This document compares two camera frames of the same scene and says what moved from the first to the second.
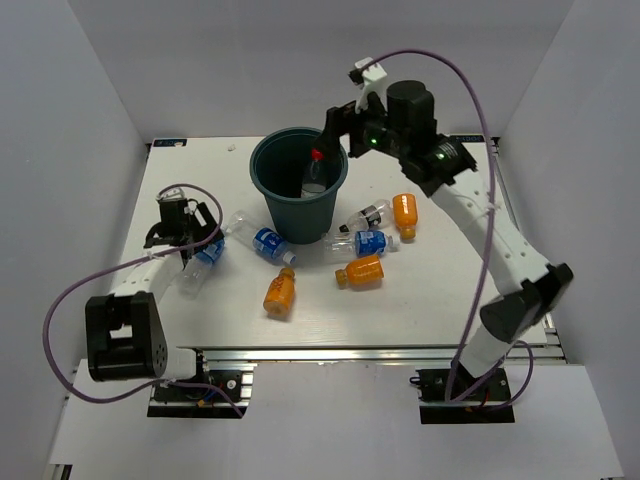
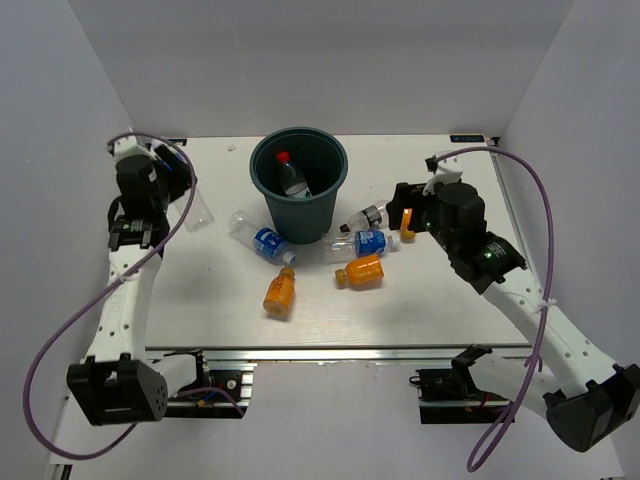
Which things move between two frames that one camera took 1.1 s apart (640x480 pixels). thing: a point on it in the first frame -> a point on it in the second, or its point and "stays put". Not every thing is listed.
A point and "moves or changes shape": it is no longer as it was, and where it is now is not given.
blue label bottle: x=342 y=246 stays put
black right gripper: x=343 y=121 -> x=408 y=196
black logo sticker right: x=469 y=139 stays put
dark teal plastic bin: x=278 y=160 stays put
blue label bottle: x=198 y=269 moves or changes shape
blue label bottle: x=261 y=238 stays put
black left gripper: x=207 y=230 -> x=181 y=174
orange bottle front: x=280 y=293 stays put
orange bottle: x=361 y=274 stays put
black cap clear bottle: x=371 y=217 stays put
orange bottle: x=405 y=214 stays put
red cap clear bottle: x=315 y=183 -> x=294 y=184
